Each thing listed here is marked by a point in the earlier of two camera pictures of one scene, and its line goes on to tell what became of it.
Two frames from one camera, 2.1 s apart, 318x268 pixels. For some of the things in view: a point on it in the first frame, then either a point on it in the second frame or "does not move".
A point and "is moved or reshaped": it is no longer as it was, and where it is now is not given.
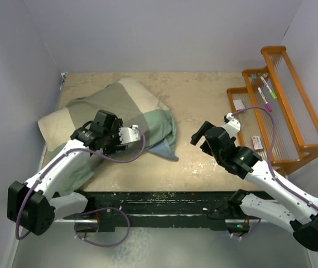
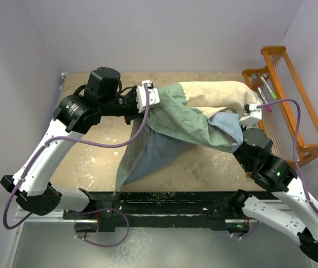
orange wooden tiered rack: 273,114 does not move
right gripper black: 207,137 to 246,133
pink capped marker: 267,104 does not move
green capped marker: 271,92 does not move
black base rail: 111,210 does not move
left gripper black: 114,144 to 131,105
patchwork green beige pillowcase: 133,105 is moved or reshaped
